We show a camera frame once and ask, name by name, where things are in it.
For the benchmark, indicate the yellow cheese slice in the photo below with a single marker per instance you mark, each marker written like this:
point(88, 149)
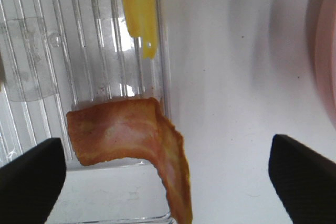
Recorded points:
point(141, 20)

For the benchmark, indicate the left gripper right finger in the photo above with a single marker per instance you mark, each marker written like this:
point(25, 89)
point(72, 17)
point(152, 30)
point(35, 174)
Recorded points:
point(303, 179)

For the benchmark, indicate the pink round plate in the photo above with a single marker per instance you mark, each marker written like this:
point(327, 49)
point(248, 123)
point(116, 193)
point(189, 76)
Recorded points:
point(320, 34)

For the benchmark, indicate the bacon strip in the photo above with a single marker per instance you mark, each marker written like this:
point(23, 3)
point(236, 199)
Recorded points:
point(135, 129)

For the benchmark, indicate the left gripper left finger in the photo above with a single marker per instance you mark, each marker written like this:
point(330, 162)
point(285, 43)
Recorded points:
point(31, 184)

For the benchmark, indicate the left clear plastic container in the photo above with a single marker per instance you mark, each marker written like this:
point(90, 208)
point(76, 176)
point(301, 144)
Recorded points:
point(64, 55)

